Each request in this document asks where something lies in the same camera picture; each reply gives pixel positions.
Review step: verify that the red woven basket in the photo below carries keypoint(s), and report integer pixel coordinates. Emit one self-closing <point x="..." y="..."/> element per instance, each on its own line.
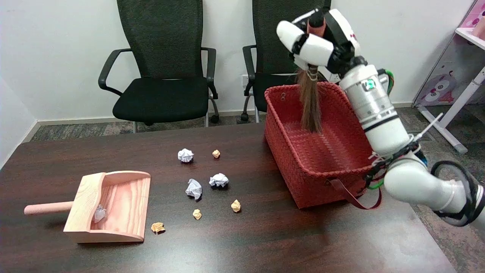
<point x="314" y="151"/>

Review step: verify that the pink white children's desk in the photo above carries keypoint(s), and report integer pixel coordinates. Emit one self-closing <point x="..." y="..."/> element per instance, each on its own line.
<point x="439" y="87"/>

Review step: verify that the tan paper ball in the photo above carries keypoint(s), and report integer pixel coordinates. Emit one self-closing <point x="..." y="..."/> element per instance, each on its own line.
<point x="158" y="227"/>
<point x="197" y="214"/>
<point x="235" y="205"/>
<point x="216" y="153"/>

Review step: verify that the pink plastic cup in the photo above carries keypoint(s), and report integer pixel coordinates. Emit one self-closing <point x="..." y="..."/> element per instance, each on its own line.
<point x="479" y="28"/>

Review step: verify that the brown straw hand broom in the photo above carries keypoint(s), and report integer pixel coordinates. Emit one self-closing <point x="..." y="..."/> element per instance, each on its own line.
<point x="310" y="106"/>

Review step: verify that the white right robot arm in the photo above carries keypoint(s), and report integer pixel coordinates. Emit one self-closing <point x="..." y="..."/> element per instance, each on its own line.
<point x="379" y="113"/>

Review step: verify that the white wall socket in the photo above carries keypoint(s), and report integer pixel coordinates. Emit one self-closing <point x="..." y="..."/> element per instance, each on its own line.
<point x="334" y="78"/>
<point x="244" y="79"/>

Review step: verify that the metal floor vent grille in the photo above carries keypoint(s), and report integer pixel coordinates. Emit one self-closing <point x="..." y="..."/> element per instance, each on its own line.
<point x="424" y="137"/>

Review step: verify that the white paper ball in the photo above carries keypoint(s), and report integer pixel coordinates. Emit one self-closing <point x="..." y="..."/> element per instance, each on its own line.
<point x="99" y="213"/>
<point x="219" y="180"/>
<point x="185" y="155"/>
<point x="194" y="189"/>

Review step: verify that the wooden dustpan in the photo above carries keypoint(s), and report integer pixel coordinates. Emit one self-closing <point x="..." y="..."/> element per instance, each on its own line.
<point x="125" y="204"/>

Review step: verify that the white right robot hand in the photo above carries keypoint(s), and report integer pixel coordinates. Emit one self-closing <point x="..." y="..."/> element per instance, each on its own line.
<point x="320" y="49"/>

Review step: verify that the black mesh office chair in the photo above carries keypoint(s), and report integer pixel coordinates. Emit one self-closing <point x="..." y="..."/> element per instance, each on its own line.
<point x="163" y="94"/>
<point x="273" y="38"/>

